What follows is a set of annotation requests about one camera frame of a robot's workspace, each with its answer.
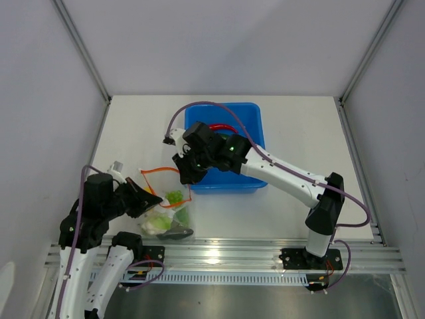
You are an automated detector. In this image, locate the red chili pepper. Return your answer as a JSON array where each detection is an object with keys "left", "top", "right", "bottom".
[{"left": 209, "top": 124, "right": 238, "bottom": 134}]

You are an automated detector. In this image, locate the aluminium frame post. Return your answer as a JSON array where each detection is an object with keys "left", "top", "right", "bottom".
[
  {"left": 51, "top": 0, "right": 112, "bottom": 104},
  {"left": 339, "top": 0, "right": 406, "bottom": 107}
]

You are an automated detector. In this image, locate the right aluminium frame post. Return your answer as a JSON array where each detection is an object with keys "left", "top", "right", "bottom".
[{"left": 339, "top": 0, "right": 406, "bottom": 107}]

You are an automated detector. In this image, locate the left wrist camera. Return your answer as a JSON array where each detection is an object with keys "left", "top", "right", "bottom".
[{"left": 107, "top": 161, "right": 126, "bottom": 183}]

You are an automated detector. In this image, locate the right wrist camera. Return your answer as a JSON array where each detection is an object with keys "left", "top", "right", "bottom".
[{"left": 162, "top": 121, "right": 225, "bottom": 157}]

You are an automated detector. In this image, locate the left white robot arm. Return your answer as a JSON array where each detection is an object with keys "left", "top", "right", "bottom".
[{"left": 48, "top": 173, "right": 162, "bottom": 318}]

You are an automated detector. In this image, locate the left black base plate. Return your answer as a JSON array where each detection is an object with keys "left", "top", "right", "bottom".
[{"left": 142, "top": 245, "right": 165, "bottom": 270}]

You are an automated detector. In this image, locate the left aluminium frame post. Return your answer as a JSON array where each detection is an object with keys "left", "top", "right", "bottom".
[{"left": 51, "top": 0, "right": 112, "bottom": 104}]

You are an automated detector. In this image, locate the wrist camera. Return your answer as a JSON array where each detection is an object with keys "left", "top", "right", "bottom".
[
  {"left": 107, "top": 161, "right": 126, "bottom": 183},
  {"left": 162, "top": 121, "right": 225, "bottom": 157}
]

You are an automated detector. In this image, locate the blue plastic bin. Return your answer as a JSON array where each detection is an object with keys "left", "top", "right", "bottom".
[{"left": 185, "top": 102, "right": 268, "bottom": 195}]

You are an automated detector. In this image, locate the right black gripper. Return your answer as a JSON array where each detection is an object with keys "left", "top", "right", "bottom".
[{"left": 173, "top": 145, "right": 214, "bottom": 186}]

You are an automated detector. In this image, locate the aluminium front rail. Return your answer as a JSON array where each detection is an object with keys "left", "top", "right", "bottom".
[{"left": 44, "top": 236, "right": 406, "bottom": 275}]

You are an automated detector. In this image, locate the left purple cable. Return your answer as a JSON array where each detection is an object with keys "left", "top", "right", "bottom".
[{"left": 54, "top": 164, "right": 166, "bottom": 319}]

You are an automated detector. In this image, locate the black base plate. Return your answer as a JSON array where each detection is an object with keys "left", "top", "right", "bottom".
[
  {"left": 142, "top": 245, "right": 165, "bottom": 270},
  {"left": 279, "top": 248, "right": 343, "bottom": 270}
]

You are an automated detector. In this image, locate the clear orange zip bag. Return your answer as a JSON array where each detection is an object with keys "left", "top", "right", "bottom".
[{"left": 138, "top": 167, "right": 195, "bottom": 241}]

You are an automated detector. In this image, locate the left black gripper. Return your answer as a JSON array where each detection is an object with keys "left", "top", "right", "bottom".
[{"left": 104, "top": 176, "right": 163, "bottom": 219}]

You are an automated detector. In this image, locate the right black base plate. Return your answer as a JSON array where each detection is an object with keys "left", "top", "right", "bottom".
[{"left": 279, "top": 248, "right": 343, "bottom": 270}]

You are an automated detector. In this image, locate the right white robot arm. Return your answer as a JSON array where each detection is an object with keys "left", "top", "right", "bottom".
[{"left": 163, "top": 129, "right": 345, "bottom": 268}]

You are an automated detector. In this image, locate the white slotted cable duct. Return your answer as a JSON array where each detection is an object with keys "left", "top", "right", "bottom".
[{"left": 56, "top": 270, "right": 309, "bottom": 286}]

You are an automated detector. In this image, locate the grey toy fish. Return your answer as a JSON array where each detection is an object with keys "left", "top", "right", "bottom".
[{"left": 157, "top": 226, "right": 194, "bottom": 241}]

